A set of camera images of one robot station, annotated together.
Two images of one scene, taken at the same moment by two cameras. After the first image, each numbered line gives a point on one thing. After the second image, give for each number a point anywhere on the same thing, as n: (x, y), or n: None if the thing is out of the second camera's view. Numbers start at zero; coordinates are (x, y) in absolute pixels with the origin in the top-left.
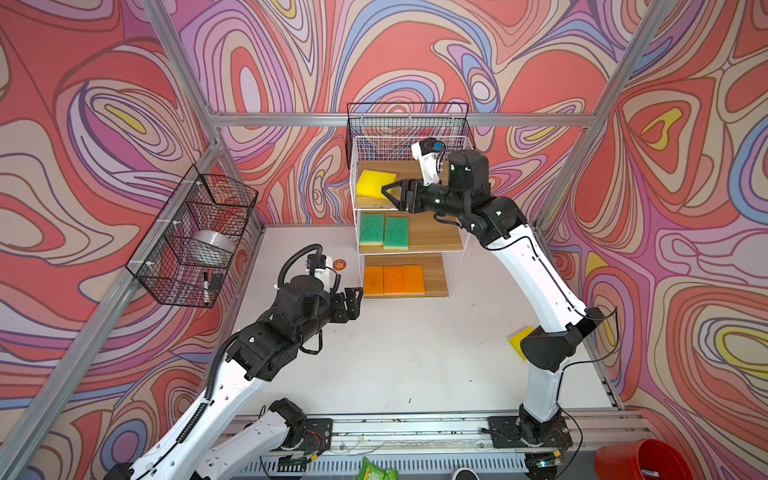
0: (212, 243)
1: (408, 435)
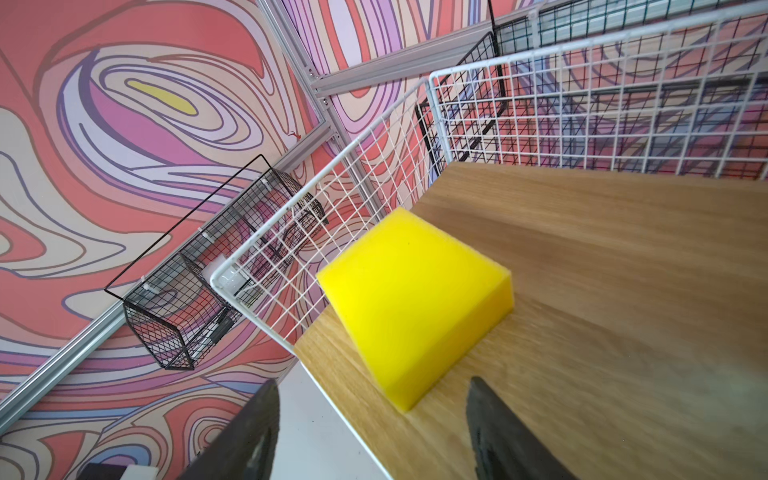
0: (231, 278)
1: None
